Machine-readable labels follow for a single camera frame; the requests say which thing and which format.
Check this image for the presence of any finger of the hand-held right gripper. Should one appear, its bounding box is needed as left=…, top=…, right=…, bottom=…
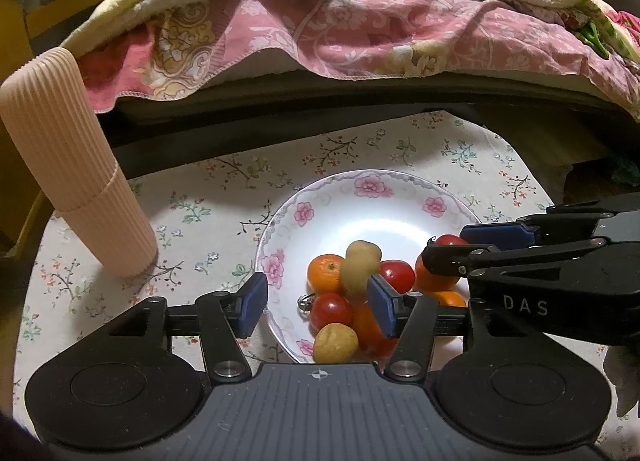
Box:
left=421, top=237, right=608, bottom=283
left=459, top=192, right=640, bottom=249

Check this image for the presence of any dark bed frame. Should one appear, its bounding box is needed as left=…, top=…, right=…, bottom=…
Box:
left=95, top=66, right=640, bottom=202

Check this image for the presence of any large red tomato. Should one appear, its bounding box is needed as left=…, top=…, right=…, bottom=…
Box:
left=352, top=301, right=401, bottom=358

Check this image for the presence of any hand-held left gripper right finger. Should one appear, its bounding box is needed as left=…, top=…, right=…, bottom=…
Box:
left=366, top=272, right=488, bottom=386

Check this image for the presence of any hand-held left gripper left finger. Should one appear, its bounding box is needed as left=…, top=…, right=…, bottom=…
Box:
left=102, top=272, right=270, bottom=386

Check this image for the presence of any teal cloth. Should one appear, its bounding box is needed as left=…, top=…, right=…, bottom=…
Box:
left=607, top=153, right=640, bottom=186

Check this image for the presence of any pink ribbed cylinder container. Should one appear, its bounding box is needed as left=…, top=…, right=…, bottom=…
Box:
left=0, top=47, right=159, bottom=278

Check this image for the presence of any orange mandarin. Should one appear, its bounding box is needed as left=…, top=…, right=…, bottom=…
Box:
left=414, top=261, right=462, bottom=293
left=306, top=254, right=346, bottom=294
left=430, top=290, right=468, bottom=309

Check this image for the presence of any pink floral blanket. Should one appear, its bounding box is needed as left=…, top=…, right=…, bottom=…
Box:
left=80, top=0, right=640, bottom=116

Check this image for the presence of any floral tablecloth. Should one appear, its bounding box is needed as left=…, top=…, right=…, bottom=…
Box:
left=12, top=111, right=636, bottom=447

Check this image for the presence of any white pink-flowered plate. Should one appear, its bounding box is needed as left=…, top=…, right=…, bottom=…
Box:
left=255, top=169, right=483, bottom=366

